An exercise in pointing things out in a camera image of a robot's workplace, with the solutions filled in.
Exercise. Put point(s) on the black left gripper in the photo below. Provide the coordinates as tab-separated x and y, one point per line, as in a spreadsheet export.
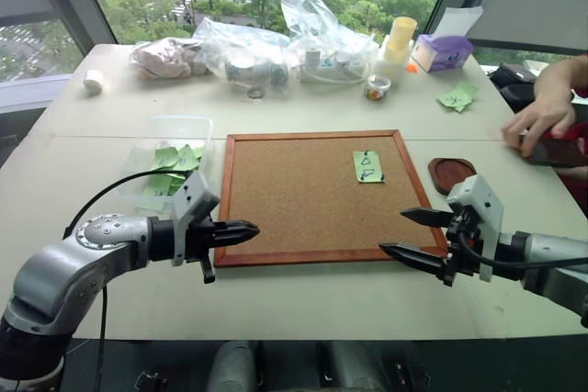
202	236

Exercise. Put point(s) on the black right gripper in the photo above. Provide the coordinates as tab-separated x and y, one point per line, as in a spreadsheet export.
464	254

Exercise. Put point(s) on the dark smartphone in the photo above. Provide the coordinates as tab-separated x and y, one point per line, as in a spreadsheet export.
558	151

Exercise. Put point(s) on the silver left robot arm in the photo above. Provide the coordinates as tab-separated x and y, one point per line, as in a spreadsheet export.
59	268

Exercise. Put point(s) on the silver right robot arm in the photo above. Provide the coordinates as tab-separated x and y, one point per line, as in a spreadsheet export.
551	263

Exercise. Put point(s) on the person's bare forearm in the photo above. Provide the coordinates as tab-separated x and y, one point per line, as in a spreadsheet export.
562	77

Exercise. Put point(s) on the wood framed cork board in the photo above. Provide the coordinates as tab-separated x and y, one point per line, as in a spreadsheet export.
303	199

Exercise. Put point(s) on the green note with triangles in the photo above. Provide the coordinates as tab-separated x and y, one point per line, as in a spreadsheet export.
368	168

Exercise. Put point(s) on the green sticky note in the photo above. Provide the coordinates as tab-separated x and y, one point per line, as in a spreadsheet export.
166	158
158	185
189	159

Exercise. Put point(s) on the small jar of coloured pins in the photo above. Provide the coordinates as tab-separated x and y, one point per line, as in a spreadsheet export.
377	89

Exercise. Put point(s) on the person's bare hand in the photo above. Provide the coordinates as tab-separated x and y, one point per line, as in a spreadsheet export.
544	119

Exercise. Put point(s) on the brown wooden coaster tray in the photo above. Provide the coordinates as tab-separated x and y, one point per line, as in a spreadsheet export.
452	174

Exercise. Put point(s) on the clear plastic container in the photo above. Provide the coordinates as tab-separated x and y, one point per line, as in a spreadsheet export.
184	128

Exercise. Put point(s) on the dark rounded shape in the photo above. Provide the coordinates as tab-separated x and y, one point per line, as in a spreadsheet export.
234	366

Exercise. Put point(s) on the pile of green notes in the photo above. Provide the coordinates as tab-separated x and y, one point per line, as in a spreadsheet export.
455	97

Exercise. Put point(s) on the red clothing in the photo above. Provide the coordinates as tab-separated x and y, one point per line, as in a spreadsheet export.
580	181

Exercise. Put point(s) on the white plastic tub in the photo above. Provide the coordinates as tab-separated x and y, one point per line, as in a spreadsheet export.
390	71

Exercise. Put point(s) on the small orange object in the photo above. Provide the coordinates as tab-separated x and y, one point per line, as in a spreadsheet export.
411	68

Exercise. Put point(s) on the clear bag with grey items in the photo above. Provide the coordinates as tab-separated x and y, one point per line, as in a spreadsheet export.
248	61

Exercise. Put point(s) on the black bag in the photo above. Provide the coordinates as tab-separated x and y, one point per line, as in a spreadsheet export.
512	82

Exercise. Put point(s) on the purple tissue box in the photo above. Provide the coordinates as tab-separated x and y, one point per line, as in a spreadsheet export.
443	53

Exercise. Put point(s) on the plastic bag with pink contents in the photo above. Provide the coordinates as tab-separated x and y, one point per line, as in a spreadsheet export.
161	61

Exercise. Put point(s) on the yellow stacked cups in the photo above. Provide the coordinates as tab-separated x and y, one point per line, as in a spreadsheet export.
400	36

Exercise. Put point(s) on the clear bag with power strip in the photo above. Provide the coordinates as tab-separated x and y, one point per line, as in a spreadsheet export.
321	48

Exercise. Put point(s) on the white tape roll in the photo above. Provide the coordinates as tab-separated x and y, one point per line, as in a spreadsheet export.
93	82

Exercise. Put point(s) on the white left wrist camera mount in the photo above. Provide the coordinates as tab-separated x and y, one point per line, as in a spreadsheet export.
195	192

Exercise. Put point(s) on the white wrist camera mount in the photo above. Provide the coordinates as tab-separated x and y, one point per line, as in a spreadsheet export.
195	192
480	199

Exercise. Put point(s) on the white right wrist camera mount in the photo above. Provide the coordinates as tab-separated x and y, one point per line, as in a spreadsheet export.
480	199

